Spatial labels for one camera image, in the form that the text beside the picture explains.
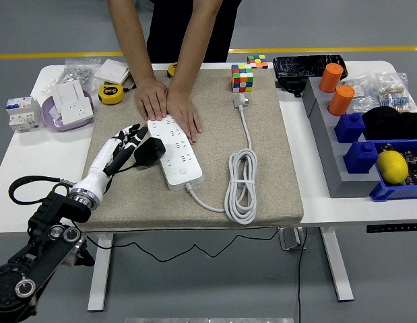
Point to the black table control panel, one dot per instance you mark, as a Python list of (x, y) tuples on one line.
[(391, 227)]

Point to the black cloth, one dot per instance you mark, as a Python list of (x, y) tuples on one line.
[(390, 122)]

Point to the person's left hand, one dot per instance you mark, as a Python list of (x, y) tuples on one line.
[(184, 112)]

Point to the person's right forearm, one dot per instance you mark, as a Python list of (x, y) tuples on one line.
[(132, 40)]

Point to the purple plate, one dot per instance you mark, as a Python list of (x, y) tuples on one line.
[(50, 124)]

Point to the blue plastic bin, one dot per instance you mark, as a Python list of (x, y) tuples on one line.
[(390, 193)]

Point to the yellow lemon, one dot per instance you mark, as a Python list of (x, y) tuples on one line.
[(392, 167)]

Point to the white switch panel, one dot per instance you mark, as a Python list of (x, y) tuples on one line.
[(70, 91)]

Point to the white table leg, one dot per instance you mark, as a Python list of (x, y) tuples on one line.
[(339, 269), (100, 269)]

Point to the dark circuit board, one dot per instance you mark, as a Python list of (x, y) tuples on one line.
[(415, 168)]

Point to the large colourful puzzle cube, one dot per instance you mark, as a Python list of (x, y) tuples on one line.
[(242, 79)]

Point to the orange cylinder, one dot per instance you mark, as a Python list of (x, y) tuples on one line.
[(341, 101), (330, 79)]

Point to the blue block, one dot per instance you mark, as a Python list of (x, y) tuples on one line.
[(359, 158), (349, 129)]

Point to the clear bag of screws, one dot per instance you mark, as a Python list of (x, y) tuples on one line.
[(75, 70)]

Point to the metal bracket under table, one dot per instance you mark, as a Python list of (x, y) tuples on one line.
[(290, 240)]

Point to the black plastic tray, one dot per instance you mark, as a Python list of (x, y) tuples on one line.
[(302, 65)]

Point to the white wall socket panel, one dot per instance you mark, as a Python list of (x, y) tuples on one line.
[(77, 112)]

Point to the yellow black tape measure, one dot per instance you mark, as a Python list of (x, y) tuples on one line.
[(110, 94)]

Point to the black plug adapter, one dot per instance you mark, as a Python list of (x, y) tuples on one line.
[(149, 151)]

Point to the person's left forearm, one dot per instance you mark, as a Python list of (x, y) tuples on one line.
[(194, 43)]

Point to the small colourful puzzle cube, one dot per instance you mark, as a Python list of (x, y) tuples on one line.
[(257, 61)]

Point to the grey-brown mat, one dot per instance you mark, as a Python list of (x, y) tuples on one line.
[(211, 141)]

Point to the clear bag of small parts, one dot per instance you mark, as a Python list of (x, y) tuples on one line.
[(363, 97)]

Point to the small yellow tape measure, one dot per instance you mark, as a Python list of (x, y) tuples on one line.
[(171, 69)]

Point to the white power strip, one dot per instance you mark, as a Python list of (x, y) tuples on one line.
[(178, 165)]

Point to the white wall switch plate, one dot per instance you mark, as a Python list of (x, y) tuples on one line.
[(110, 70)]

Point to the person's right hand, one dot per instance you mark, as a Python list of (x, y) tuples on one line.
[(152, 99)]

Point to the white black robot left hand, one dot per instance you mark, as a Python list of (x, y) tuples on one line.
[(97, 171)]

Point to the grey stepped block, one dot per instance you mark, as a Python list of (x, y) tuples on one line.
[(329, 161)]

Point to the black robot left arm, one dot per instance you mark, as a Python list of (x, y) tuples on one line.
[(39, 255)]

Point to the small white card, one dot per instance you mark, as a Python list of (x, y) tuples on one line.
[(55, 113)]

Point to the white circuit breaker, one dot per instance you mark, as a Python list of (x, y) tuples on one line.
[(23, 114)]

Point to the clear bag of resistors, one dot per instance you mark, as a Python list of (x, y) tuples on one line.
[(396, 92)]

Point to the person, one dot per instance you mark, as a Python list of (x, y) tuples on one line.
[(188, 27)]

